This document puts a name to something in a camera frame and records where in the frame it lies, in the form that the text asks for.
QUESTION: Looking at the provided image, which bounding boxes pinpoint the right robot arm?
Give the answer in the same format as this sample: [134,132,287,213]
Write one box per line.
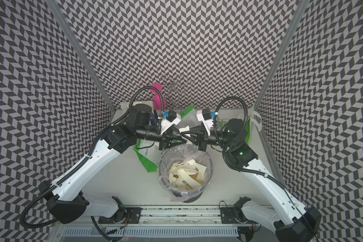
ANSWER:
[197,96,321,242]

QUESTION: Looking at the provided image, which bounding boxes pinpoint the pink plastic wine glass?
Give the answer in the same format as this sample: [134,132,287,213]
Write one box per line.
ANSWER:
[150,83,166,110]

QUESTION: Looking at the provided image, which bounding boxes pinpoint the shredded receipt pieces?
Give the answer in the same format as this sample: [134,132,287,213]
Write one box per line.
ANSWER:
[167,159,207,190]

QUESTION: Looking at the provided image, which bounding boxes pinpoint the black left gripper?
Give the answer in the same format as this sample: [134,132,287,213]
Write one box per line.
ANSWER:
[136,125,187,151]

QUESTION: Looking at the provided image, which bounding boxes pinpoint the green white takeout bag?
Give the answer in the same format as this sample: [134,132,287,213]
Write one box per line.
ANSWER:
[133,104,200,172]

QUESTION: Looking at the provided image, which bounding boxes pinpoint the trash bin with plastic liner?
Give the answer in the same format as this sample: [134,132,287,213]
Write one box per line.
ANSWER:
[158,144,213,203]

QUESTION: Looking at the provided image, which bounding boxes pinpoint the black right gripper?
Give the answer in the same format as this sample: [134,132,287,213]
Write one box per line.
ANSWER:
[181,124,235,152]

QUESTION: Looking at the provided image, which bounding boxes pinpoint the chrome wire glass rack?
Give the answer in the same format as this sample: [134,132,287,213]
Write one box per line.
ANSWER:
[161,74,190,108]

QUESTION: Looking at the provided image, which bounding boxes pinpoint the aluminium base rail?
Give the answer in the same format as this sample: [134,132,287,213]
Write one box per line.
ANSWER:
[48,205,318,242]

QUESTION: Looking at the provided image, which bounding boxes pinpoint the green white bag with handles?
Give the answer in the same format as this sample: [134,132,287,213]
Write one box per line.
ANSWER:
[245,105,262,144]

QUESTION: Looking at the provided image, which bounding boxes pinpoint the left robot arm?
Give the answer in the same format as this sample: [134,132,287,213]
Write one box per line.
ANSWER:
[19,86,181,228]

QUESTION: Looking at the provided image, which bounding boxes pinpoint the white paper receipt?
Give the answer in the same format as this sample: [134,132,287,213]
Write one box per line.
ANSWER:
[179,126,190,137]

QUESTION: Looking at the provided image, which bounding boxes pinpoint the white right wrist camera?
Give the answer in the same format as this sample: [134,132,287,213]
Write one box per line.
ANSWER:
[196,108,218,133]

